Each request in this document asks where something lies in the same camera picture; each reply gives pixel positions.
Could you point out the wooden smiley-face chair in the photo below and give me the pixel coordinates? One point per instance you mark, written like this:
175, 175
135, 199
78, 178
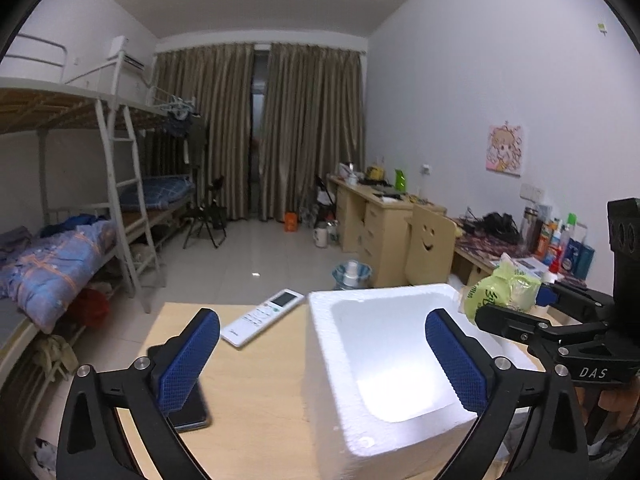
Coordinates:
430, 255

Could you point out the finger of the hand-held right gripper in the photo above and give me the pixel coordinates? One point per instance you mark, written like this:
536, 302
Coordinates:
505, 322
580, 301

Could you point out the white remote control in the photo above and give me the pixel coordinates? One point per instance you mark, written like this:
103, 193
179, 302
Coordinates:
260, 317

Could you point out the white foam box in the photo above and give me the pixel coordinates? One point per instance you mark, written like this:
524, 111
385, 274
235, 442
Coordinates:
380, 360

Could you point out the dark patterned desk cloth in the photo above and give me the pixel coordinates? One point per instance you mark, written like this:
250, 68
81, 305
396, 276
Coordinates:
480, 250

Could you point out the row of toiletry bottles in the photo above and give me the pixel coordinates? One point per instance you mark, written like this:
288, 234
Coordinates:
570, 255

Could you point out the beige curtain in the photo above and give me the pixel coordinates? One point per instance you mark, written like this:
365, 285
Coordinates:
310, 130
210, 130

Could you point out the printed paper sheet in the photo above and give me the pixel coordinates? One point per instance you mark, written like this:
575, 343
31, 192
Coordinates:
527, 264

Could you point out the white wall socket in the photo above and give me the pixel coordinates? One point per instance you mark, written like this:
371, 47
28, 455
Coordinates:
532, 192

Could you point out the blue-lined trash bin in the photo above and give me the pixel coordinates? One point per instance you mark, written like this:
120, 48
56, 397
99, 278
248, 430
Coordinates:
364, 275

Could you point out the white mug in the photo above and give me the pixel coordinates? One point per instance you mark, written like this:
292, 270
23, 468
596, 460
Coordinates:
321, 236

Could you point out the blue bedding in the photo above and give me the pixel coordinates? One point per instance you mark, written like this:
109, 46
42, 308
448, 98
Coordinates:
160, 192

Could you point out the person's right hand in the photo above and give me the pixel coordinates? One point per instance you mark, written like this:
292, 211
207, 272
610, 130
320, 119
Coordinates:
620, 402

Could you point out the dark glass jar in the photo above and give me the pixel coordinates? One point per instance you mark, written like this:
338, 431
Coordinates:
531, 230

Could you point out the white metal bunk bed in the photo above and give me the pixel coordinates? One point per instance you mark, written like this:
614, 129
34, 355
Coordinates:
50, 107

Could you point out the white air conditioner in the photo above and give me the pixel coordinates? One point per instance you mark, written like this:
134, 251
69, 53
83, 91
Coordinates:
131, 57

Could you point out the dark hanging clothes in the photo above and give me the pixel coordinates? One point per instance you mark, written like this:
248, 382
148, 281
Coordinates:
192, 140

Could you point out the black smartphone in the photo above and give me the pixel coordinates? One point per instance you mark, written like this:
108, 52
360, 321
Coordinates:
192, 412

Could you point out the cartoon wall poster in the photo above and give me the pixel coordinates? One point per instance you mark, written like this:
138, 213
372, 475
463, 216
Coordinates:
506, 150

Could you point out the light wooden desk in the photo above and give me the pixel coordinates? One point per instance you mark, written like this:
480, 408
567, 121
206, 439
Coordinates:
380, 240
475, 272

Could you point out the orange box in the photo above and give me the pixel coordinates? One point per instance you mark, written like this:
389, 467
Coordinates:
291, 222

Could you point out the green plastic bag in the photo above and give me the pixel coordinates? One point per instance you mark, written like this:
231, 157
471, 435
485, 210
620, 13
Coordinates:
487, 295

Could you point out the blue patterned blanket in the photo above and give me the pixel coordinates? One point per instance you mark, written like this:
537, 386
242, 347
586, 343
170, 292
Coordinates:
55, 270

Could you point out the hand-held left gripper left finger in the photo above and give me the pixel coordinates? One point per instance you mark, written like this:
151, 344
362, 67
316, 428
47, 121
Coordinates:
190, 360

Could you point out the green bottle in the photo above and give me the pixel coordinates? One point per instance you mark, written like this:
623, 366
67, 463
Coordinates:
400, 180

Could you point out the black bag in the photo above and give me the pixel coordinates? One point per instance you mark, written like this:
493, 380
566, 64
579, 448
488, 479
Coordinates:
500, 225

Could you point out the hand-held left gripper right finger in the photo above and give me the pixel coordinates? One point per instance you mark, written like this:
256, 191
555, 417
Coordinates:
457, 365

